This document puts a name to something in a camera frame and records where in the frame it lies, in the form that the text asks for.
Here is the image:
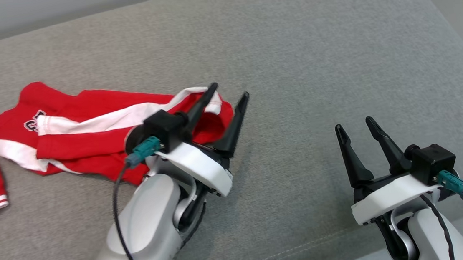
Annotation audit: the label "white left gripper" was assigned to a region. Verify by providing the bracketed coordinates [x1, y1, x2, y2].
[143, 80, 258, 203]

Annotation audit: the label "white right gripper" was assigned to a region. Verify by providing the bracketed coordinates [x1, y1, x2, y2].
[334, 111, 445, 227]

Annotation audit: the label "red shorts with white stripes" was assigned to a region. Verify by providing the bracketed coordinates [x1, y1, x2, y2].
[0, 65, 240, 198]

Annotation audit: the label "grey fabric sofa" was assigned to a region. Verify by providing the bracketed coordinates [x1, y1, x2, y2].
[0, 0, 463, 260]

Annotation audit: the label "left camera cable, teal plug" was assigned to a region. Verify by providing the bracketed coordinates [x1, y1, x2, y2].
[107, 135, 172, 260]

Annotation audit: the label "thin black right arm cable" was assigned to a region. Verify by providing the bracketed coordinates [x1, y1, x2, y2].
[420, 192, 455, 260]

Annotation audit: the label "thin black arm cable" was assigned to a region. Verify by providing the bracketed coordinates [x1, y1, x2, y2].
[420, 192, 455, 260]
[176, 199, 211, 246]

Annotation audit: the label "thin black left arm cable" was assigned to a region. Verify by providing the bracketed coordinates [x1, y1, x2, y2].
[176, 199, 211, 246]

